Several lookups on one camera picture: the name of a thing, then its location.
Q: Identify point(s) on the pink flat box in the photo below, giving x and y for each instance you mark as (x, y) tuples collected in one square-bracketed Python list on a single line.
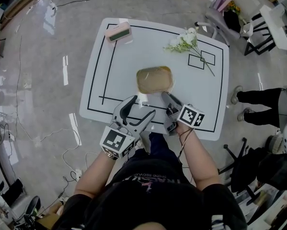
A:
[(227, 0)]

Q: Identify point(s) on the person's left forearm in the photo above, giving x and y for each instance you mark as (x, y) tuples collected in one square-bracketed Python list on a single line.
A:
[(95, 174)]

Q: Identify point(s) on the black swivel chair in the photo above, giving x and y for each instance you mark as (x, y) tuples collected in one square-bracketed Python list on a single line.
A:
[(246, 166)]

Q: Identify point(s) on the person's right forearm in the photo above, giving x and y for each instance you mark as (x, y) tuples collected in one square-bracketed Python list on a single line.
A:
[(200, 162)]

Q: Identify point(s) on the person's white shoe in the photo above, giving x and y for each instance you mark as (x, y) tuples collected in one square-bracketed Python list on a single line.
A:
[(139, 144)]

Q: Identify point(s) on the person's black t-shirt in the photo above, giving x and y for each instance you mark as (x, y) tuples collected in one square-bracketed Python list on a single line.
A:
[(145, 205)]

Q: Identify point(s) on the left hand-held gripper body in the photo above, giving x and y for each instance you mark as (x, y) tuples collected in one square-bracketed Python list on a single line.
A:
[(114, 140)]

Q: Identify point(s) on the metal watch band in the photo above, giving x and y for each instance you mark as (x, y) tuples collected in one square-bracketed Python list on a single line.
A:
[(111, 156)]

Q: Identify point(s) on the white desk with black legs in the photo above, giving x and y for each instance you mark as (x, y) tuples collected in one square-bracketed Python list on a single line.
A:
[(273, 30)]

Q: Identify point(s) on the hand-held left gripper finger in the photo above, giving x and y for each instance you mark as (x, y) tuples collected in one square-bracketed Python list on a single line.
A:
[(118, 114), (144, 126)]

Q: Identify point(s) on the person's dark trousers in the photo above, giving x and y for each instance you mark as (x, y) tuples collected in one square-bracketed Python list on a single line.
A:
[(160, 145)]

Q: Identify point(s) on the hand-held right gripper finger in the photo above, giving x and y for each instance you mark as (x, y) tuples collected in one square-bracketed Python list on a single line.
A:
[(168, 103), (177, 103)]

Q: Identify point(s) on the wooden step platform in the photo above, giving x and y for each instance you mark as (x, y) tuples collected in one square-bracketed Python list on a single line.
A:
[(16, 11)]

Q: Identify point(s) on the white power strip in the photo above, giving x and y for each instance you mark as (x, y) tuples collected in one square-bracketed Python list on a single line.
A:
[(78, 174)]

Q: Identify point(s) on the black bag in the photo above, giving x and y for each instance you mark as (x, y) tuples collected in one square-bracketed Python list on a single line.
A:
[(232, 21)]

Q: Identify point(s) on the white swivel chair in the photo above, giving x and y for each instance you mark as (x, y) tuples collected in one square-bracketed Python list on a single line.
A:
[(217, 25)]

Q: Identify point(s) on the translucent yellowish plastic container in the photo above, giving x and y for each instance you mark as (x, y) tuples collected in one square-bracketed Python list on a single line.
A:
[(166, 68)]

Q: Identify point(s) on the white flower bouquet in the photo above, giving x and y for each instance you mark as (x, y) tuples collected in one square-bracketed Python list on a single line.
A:
[(186, 38)]

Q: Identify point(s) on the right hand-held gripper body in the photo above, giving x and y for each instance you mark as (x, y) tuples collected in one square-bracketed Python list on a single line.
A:
[(190, 115)]

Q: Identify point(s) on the yellow flowers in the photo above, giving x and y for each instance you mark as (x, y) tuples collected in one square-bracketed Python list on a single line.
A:
[(234, 8)]

